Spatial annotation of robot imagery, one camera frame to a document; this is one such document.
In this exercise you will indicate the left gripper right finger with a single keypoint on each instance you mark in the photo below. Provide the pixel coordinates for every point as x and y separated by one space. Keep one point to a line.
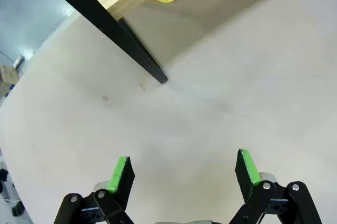
247 174

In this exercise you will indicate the black frame wooden shelf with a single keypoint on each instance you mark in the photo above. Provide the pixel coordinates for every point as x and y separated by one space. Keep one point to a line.
105 21

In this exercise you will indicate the closed cardboard box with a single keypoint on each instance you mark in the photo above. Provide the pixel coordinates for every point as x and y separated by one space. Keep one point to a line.
8 75

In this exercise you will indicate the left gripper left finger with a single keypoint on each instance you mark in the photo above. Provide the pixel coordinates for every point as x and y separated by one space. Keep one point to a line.
121 179

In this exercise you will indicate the black white floor equipment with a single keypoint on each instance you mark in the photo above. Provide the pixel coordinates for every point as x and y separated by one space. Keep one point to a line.
8 187

